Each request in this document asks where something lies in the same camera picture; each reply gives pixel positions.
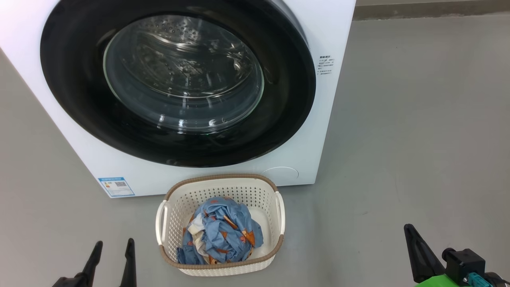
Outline printed text warning label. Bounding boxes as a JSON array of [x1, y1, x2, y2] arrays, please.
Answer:
[[317, 55, 335, 76]]

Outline blue energy label sticker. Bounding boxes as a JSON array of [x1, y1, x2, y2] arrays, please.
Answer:
[[98, 177, 135, 198]]

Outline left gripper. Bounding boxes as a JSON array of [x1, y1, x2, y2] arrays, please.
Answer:
[[52, 238, 137, 287]]

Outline perforated steel washer drum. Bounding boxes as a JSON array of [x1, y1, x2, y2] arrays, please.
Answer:
[[116, 16, 255, 100]]

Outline white front-load washing machine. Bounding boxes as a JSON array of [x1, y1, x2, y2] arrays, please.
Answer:
[[0, 0, 356, 199]]

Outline round white filter cover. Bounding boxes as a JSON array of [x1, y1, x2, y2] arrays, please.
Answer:
[[262, 167, 299, 187]]

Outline black round glass washer door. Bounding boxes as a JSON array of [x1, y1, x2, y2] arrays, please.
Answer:
[[40, 0, 316, 168]]

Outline cream perforated laundry basket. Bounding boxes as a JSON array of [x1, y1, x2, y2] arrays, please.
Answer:
[[155, 174, 286, 277]]

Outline blue garment with cream lining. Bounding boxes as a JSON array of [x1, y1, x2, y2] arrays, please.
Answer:
[[177, 217, 212, 265]]

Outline blue cartoon print garment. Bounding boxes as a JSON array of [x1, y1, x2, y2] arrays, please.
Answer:
[[190, 197, 264, 263]]

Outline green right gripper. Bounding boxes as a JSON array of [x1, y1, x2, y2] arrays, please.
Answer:
[[404, 224, 473, 287]]

